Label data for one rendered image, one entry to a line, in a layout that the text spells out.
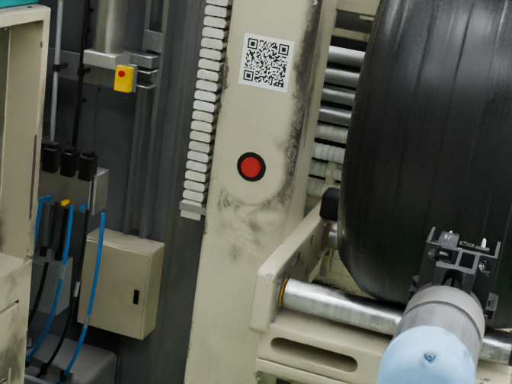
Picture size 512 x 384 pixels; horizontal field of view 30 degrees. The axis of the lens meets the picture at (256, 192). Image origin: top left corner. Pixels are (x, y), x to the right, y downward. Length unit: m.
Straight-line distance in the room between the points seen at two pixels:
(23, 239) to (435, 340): 0.79
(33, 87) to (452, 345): 0.77
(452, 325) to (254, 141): 0.67
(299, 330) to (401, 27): 0.47
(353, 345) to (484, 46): 0.47
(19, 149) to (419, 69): 0.58
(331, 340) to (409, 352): 0.62
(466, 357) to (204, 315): 0.80
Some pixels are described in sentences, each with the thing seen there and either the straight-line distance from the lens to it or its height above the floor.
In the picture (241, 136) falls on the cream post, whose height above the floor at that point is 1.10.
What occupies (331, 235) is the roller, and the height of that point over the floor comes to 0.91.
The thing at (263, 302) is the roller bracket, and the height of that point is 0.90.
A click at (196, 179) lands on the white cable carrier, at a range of 1.49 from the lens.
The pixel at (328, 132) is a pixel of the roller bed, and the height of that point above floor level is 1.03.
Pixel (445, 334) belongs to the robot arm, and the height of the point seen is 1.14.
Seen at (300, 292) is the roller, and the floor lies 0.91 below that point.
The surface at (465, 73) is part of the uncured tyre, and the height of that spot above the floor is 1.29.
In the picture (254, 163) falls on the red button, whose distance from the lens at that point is 1.43.
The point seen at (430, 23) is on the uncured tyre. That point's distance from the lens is 1.18.
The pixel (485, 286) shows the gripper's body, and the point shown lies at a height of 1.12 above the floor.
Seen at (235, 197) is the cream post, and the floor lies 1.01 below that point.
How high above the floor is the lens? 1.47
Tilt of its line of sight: 18 degrees down
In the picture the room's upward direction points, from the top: 8 degrees clockwise
